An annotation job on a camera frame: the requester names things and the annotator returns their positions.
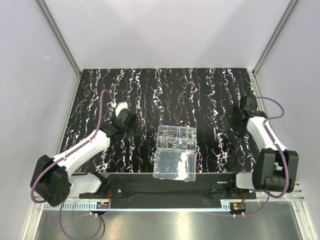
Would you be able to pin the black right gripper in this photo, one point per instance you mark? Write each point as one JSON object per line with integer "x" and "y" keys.
{"x": 235, "y": 120}

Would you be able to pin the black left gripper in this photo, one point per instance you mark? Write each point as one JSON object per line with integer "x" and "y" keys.
{"x": 130, "y": 122}

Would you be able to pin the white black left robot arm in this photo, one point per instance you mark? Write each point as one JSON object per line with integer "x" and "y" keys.
{"x": 53, "y": 179}

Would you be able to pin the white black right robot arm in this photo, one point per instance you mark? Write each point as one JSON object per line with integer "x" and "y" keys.
{"x": 276, "y": 167}

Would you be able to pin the clear plastic organizer box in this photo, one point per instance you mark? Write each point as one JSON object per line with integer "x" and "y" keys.
{"x": 173, "y": 161}

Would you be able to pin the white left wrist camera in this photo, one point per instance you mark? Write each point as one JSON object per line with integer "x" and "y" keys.
{"x": 119, "y": 106}

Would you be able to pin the grey cable duct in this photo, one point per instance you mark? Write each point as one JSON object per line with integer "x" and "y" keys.
{"x": 139, "y": 205}

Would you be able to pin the aluminium frame profile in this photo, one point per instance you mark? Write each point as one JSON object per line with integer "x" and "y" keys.
{"x": 58, "y": 36}

